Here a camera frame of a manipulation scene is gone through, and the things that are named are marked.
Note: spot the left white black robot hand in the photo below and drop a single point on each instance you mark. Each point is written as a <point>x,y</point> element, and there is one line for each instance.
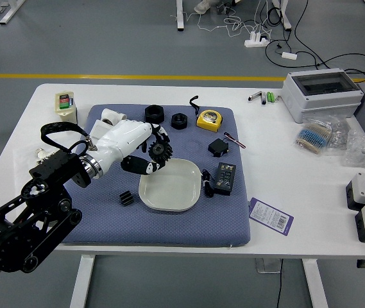
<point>124,138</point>

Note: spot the big black gear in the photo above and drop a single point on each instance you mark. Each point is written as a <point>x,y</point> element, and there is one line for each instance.
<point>162,156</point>

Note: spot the small black gear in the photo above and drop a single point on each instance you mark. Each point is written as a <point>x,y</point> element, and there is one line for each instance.
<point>126,199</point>

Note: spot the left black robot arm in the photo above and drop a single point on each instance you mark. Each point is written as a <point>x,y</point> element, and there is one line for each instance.
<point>54,167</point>

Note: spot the large black hex nut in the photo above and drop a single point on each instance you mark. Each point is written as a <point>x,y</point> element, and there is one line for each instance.
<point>148,117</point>

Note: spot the small black hex nut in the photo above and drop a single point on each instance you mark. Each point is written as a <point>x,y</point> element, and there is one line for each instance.
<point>174,124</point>

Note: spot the white pipe tee fitting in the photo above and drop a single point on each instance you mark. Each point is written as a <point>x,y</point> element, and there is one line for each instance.
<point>113,115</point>

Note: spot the white square plate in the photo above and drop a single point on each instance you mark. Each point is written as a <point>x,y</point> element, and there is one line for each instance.
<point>169,189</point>

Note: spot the small white printed block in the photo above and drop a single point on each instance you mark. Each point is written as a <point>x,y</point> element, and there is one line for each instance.
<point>40,151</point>

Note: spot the yellow tape measure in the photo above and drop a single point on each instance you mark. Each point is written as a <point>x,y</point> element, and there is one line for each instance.
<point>209,124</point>

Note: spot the blue-grey cushion mat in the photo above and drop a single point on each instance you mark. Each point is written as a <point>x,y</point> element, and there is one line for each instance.
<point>121,224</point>

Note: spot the clear printed plastic bag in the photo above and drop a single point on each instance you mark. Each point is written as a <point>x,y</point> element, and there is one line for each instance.
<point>25,167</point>

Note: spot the black digital display module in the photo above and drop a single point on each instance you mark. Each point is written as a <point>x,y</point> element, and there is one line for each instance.
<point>224,179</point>

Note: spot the green battery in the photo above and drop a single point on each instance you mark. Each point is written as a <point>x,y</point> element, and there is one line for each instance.
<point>272,97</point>
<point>268,97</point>

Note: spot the white table leg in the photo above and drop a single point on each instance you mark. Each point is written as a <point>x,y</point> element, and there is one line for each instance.
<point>82,282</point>
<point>315,282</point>

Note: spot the person's white shoe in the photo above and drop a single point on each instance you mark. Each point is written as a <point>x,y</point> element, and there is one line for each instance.
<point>203,6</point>

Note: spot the white power strip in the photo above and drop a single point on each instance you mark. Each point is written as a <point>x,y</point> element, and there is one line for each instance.
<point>254,41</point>

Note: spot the purple label card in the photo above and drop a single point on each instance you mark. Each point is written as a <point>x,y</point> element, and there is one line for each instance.
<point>270,216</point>

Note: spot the small white adapter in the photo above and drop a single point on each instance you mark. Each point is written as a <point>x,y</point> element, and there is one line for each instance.
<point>289,55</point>

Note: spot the bag of blue resistors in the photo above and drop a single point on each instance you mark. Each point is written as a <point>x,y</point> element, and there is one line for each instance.
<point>312,136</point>

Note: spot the bag of clear components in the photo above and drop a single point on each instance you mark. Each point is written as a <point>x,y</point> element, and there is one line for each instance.
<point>340,134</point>

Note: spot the cream switch box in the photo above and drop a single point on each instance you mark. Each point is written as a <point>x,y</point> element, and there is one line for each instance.
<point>66,114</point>

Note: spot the grey under-table bracket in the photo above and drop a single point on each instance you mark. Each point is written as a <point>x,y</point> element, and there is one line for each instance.
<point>268,265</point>

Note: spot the grey electrical enclosure box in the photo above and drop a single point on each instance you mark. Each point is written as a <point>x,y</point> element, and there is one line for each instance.
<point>323,106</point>

